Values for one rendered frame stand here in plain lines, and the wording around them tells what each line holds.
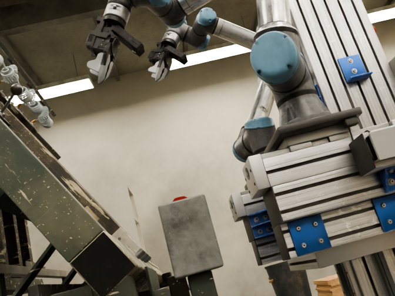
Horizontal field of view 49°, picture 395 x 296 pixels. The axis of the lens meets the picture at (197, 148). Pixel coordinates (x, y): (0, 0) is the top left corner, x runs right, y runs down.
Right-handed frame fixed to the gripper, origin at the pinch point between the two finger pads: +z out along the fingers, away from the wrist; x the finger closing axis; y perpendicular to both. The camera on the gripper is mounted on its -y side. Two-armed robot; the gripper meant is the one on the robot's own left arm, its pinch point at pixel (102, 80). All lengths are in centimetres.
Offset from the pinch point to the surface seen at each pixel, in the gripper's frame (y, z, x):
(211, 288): -44, 50, 8
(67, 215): -6.6, 41.3, 12.4
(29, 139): 49, 7, -68
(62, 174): 29, 19, -69
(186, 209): -34.0, 33.4, 11.0
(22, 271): 46, 65, -104
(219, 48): 7, -271, -442
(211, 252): -42, 42, 11
